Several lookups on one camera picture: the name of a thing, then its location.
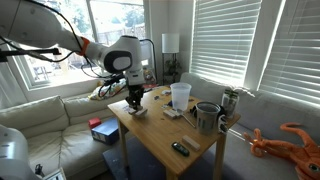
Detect black headphones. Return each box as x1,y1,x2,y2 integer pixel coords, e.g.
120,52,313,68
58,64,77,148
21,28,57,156
189,103,228,119

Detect black green remote control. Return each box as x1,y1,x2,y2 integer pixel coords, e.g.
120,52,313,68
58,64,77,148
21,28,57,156
171,141,191,158

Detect colourful floral pillow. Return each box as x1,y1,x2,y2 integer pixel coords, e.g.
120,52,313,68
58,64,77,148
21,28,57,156
88,79,129,102

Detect white shade shelf lamp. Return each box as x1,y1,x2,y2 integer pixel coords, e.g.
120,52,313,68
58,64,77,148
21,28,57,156
161,32,181,86

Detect blue cardboard box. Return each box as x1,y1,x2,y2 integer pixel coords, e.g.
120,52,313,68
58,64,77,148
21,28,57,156
90,117,120,146

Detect arc floor lamp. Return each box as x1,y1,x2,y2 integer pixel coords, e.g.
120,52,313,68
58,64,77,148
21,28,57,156
141,38,158,83

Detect dark blue rug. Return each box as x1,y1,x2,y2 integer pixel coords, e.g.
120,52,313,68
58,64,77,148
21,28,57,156
102,136,234,180

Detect white sunglasses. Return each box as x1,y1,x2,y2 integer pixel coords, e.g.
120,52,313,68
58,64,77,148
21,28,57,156
217,114,229,134

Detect white window blind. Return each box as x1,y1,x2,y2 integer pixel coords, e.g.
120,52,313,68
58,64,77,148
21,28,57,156
258,0,320,108
189,0,263,88

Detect green potted plant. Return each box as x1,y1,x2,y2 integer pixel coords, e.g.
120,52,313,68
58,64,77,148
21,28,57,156
165,58,183,78

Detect gray fabric sofa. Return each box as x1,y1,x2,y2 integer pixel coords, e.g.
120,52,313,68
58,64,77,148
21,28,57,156
179,72,320,180

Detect orange octopus plush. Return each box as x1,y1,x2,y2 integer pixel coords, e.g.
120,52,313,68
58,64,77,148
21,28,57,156
243,122,320,180

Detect white leather sofa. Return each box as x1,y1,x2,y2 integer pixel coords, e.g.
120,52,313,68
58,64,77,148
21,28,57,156
0,91,129,180

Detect thin wooden stick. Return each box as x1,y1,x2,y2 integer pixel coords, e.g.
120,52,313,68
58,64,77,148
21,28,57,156
177,109,197,129

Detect small red box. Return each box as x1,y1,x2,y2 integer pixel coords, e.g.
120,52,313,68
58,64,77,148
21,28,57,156
87,116,102,130

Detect brown plush toy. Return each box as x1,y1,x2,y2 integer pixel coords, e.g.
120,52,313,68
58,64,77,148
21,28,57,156
143,68,158,87

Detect light wooden table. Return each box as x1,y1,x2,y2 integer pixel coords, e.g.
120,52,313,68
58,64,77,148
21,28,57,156
107,85,242,180

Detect tall clear plastic container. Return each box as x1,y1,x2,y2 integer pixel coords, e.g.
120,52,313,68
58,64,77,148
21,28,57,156
169,82,193,112

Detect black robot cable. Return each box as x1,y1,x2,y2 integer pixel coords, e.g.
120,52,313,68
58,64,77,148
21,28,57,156
0,0,129,99

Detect white framed window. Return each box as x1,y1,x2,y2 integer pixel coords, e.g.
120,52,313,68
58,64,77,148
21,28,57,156
0,0,150,92

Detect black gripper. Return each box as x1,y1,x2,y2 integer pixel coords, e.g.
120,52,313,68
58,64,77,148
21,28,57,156
125,85,145,112

